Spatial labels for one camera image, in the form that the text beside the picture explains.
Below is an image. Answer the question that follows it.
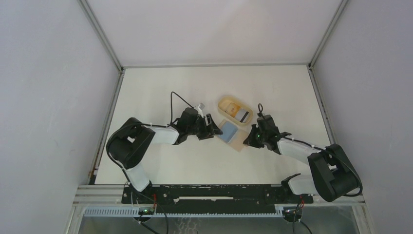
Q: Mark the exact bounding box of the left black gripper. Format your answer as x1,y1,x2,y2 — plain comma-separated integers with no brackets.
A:
187,114,223,141

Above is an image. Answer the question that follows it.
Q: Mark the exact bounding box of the beige leather card holder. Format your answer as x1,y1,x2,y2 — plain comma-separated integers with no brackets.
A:
218,120,249,152

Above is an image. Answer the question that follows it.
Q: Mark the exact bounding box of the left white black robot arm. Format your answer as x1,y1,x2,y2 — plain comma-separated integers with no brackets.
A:
105,107,223,203

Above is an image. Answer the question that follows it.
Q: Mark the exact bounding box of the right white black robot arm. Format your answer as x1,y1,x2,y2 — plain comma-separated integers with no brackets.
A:
243,115,363,203

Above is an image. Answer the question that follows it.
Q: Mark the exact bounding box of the beige oval plastic tray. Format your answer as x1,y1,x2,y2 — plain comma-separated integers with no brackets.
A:
218,96,254,127

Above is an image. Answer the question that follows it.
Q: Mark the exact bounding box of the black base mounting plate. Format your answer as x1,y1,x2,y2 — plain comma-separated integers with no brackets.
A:
121,184,314,215

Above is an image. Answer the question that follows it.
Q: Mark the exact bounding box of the right circuit board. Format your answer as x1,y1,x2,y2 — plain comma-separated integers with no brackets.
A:
283,209,302,217

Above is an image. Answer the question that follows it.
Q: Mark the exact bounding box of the left green circuit board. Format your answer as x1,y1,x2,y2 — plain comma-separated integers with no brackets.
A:
138,208,155,216

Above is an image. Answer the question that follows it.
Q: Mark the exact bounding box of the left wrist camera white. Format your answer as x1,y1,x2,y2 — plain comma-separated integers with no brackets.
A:
194,103,205,118

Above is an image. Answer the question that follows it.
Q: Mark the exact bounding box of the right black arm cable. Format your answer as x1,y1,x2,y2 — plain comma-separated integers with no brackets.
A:
257,103,364,234

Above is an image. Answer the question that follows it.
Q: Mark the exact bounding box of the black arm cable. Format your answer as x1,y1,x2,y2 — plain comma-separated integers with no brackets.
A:
257,103,364,234
169,91,196,125

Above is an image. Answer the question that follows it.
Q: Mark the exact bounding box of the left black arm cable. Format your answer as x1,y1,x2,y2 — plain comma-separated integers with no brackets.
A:
169,91,196,125

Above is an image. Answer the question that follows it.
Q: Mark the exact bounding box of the aluminium front frame rail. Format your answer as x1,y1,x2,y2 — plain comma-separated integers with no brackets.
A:
73,183,364,207

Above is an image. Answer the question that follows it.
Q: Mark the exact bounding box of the white slotted cable duct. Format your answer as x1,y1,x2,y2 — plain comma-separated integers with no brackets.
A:
84,206,285,218

